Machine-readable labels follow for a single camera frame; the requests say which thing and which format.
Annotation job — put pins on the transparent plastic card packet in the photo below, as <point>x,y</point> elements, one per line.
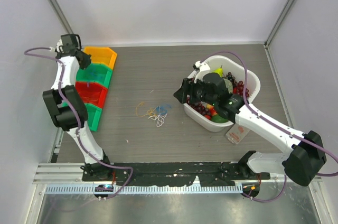
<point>236,134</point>

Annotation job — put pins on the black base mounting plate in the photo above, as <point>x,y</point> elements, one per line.
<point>172,174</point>

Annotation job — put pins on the lower green storage bin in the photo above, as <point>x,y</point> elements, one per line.
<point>88,113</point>

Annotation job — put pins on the green netted melon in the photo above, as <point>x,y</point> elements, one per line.
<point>229,85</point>

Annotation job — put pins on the upper green storage bin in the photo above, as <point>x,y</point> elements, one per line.
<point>98,73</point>

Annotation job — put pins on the white slotted cable duct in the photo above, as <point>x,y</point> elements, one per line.
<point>96,189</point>

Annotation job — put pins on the white plastic fruit basket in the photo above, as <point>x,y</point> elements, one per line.
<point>253,84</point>

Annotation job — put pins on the red yellow lychee fruit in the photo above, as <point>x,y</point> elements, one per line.
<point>210,107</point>

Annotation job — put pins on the green storage bin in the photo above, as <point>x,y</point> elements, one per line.
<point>98,73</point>
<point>88,113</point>

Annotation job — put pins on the red grape bunch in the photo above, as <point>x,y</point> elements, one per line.
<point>239,89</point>

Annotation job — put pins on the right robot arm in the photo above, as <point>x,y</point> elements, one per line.
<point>302,155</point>

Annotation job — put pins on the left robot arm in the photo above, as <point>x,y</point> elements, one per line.
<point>64,90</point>

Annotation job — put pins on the green lime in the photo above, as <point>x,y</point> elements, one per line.
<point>218,119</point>

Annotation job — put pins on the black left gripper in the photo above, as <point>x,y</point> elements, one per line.
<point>86,62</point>

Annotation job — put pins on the dark purple grape bunch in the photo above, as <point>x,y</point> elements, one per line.
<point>198,107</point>

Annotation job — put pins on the red storage bin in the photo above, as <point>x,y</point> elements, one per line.
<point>92,93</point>

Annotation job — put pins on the black grape bunch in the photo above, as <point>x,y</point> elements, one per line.
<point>231,77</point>

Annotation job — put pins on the red strawberry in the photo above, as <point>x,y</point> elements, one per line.
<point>210,113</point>

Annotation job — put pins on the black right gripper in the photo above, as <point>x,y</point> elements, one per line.
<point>188,87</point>

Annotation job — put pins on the yellow green pear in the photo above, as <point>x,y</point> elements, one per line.
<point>219,71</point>

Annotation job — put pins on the orange storage bin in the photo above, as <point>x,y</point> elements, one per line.
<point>102,55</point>

